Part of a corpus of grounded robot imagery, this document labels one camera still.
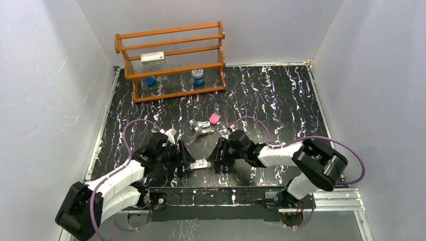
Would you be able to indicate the blue round tin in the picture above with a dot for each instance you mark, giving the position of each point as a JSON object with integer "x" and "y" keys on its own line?
{"x": 197, "y": 76}

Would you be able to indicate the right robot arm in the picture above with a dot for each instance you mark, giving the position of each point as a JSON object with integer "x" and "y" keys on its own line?
{"x": 321, "y": 165}

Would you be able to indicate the small blue box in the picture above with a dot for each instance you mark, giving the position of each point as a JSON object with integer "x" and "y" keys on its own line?
{"x": 151, "y": 81}

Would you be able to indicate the red white staple box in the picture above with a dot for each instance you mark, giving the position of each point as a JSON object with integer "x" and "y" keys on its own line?
{"x": 200, "y": 164}

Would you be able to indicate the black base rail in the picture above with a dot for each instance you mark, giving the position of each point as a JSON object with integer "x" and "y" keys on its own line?
{"x": 226, "y": 203}

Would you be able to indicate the light blue stapler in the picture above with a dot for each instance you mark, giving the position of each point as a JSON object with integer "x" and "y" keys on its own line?
{"x": 200, "y": 125}

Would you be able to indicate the orange wooden shelf rack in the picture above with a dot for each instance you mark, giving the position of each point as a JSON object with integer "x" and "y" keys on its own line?
{"x": 185, "y": 49}

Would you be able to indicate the white staple box on shelf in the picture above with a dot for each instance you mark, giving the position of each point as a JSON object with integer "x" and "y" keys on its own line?
{"x": 152, "y": 59}

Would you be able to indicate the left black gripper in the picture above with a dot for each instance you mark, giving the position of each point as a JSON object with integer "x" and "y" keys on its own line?
{"x": 179, "y": 152}

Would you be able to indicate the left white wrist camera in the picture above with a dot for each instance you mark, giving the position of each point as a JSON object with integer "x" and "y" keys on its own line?
{"x": 170, "y": 133}

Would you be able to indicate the pink eraser block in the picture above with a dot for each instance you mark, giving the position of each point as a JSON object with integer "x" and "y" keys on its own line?
{"x": 214, "y": 119}

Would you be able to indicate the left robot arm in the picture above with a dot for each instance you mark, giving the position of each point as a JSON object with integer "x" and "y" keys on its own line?
{"x": 87, "y": 205}

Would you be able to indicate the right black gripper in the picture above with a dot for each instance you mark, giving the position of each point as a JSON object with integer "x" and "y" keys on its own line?
{"x": 224, "y": 160}

